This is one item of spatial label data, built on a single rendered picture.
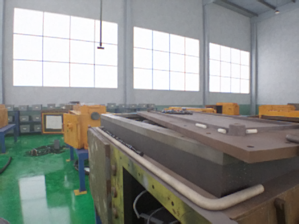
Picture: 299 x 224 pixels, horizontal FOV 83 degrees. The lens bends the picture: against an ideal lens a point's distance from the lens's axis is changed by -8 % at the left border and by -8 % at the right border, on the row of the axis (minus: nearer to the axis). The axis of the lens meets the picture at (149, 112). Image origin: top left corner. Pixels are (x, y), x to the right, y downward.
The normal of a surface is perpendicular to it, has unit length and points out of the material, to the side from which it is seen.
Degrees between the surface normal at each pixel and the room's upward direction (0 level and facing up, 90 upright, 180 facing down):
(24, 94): 90
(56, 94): 90
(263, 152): 90
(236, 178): 90
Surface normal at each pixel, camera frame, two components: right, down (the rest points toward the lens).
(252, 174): 0.44, 0.05
